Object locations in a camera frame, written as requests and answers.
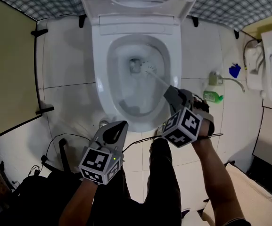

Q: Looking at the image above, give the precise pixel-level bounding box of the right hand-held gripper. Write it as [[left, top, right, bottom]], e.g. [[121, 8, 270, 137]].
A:
[[161, 90, 204, 149]]

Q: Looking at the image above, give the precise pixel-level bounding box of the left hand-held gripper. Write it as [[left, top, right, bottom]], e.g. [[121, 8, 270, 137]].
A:
[[78, 120, 129, 186]]

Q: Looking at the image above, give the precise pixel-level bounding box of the white toilet brush grey grip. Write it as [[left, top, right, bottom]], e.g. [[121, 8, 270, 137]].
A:
[[140, 62, 183, 110]]

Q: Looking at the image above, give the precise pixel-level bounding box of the person's left forearm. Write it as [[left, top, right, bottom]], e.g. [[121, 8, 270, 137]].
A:
[[58, 178, 99, 226]]

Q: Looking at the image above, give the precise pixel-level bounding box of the person's right forearm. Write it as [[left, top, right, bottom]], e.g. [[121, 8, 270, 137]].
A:
[[191, 135, 247, 226]]

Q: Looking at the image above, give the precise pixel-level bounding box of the person's right hand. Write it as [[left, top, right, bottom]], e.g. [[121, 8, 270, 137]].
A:
[[192, 94, 215, 139]]

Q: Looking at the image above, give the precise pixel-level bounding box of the green plastic bottle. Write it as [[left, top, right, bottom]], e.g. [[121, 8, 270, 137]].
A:
[[202, 90, 224, 104]]

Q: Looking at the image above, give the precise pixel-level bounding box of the grey water valve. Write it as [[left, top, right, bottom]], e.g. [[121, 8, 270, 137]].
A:
[[208, 71, 223, 87]]

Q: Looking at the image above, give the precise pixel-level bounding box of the black metal stand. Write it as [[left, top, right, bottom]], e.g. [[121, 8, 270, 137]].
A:
[[41, 137, 80, 174]]

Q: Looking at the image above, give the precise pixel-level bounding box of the blue crumpled cloth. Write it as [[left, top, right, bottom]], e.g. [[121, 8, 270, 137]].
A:
[[228, 63, 242, 79]]

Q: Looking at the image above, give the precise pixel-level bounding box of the person's right leg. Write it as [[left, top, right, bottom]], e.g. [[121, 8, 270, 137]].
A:
[[143, 137, 183, 226]]

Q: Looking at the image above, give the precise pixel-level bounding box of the person's leg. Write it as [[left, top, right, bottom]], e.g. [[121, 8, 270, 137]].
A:
[[143, 137, 183, 226], [92, 168, 132, 226]]

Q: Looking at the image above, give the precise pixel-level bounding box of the person's left leg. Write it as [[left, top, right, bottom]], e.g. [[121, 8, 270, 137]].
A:
[[92, 168, 132, 226]]

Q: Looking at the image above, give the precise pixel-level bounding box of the black bag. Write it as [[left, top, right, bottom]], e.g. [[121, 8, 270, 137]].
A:
[[7, 172, 85, 226]]

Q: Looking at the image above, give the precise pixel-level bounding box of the yellow partition panel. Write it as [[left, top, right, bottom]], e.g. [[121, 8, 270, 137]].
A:
[[241, 21, 272, 41]]

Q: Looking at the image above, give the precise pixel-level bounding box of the beige textured cloth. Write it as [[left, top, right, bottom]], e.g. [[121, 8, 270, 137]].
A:
[[201, 163, 272, 226]]

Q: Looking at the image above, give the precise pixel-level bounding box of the cream partition panel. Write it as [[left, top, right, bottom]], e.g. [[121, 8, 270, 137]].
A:
[[0, 0, 42, 142]]

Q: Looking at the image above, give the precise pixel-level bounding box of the person's black shirt sleeve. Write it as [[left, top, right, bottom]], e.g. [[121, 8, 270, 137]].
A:
[[229, 217, 252, 226]]

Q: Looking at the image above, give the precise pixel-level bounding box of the grey plaid curtain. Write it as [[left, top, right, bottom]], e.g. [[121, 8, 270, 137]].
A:
[[0, 0, 272, 32]]

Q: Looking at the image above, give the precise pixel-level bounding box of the thin black cable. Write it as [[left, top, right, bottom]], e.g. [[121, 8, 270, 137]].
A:
[[121, 132, 224, 153], [45, 132, 92, 158]]

